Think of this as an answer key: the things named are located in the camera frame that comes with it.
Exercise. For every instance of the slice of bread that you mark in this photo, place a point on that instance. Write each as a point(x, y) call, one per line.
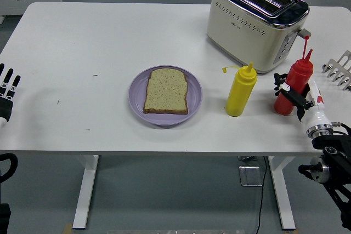
point(167, 91)

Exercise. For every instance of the white table leg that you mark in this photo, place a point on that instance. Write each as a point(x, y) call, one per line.
point(282, 190)
point(85, 190)

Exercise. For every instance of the yellow squeeze bottle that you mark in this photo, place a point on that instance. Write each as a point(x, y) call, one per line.
point(241, 94)

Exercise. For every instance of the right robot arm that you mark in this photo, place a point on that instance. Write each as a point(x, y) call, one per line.
point(334, 146)

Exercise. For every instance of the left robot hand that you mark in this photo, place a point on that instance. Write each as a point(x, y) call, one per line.
point(5, 108)

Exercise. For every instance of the metal toast rack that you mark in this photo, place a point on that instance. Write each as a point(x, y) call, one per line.
point(341, 69)

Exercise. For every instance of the metal floor socket plate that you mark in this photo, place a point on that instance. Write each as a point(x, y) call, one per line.
point(251, 176)

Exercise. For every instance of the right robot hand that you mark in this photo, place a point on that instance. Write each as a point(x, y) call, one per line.
point(316, 110)

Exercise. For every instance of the cream and chrome toaster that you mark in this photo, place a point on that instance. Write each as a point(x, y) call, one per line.
point(246, 39)

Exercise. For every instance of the red squeeze bottle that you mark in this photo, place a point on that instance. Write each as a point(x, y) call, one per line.
point(300, 76)

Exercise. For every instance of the purple plate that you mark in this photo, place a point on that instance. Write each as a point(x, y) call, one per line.
point(137, 102)

